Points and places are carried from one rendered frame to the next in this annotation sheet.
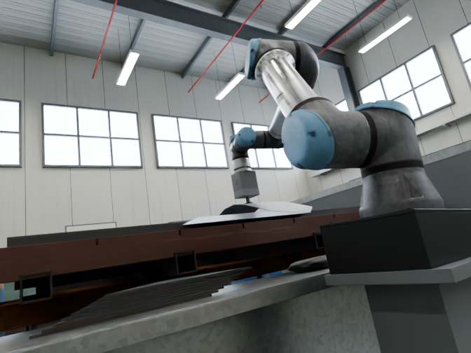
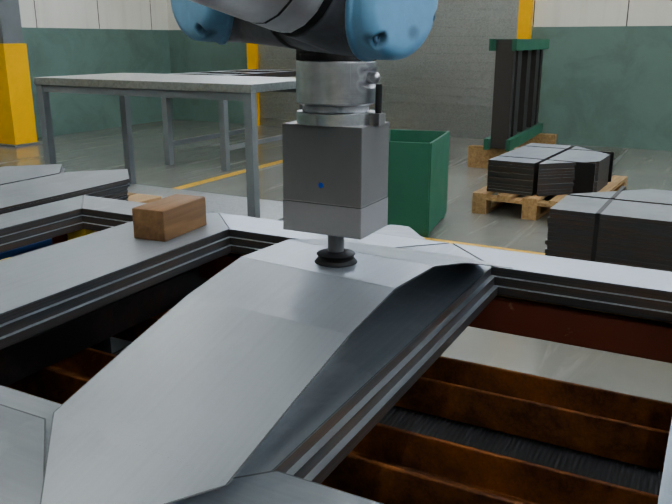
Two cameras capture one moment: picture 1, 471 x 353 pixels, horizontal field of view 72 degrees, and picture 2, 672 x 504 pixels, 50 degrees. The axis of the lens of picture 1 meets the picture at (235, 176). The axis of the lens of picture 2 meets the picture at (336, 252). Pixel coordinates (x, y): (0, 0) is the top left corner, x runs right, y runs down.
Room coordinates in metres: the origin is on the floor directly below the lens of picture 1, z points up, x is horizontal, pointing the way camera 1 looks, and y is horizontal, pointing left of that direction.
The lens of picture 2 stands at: (1.00, -0.65, 1.15)
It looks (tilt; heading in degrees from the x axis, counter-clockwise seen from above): 16 degrees down; 62
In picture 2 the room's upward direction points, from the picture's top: straight up
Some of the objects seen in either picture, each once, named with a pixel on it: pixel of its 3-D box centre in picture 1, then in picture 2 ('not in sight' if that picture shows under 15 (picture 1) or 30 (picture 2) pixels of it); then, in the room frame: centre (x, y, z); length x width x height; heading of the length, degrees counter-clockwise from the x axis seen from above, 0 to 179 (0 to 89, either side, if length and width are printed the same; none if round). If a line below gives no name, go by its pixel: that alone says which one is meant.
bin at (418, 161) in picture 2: not in sight; (403, 180); (3.52, 3.22, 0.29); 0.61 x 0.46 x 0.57; 44
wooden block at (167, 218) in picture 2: not in sight; (170, 216); (1.29, 0.49, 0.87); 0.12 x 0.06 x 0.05; 40
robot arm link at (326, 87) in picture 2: (242, 165); (339, 86); (1.32, -0.04, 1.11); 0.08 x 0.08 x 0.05
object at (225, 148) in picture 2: not in sight; (239, 115); (3.58, 6.37, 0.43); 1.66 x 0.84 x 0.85; 34
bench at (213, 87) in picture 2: not in sight; (181, 161); (2.15, 3.48, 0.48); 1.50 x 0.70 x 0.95; 124
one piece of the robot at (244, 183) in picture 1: (244, 183); (343, 167); (1.33, -0.03, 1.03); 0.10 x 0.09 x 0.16; 35
